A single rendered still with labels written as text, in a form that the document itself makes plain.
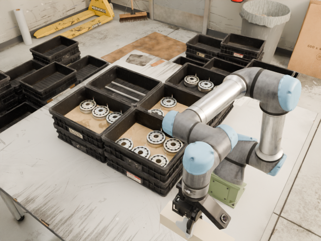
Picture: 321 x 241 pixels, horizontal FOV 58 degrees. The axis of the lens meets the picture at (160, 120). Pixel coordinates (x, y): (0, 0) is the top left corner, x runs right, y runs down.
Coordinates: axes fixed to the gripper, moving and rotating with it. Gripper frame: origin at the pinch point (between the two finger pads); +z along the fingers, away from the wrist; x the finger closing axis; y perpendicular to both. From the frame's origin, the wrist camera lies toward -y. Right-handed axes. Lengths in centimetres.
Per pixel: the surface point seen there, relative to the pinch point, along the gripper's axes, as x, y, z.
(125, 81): -81, 101, 26
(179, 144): -48, 35, 23
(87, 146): -25, 82, 31
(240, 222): -35, -7, 39
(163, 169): -24.8, 29.9, 16.1
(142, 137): -44, 57, 26
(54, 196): 6, 76, 39
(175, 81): -96, 69, 22
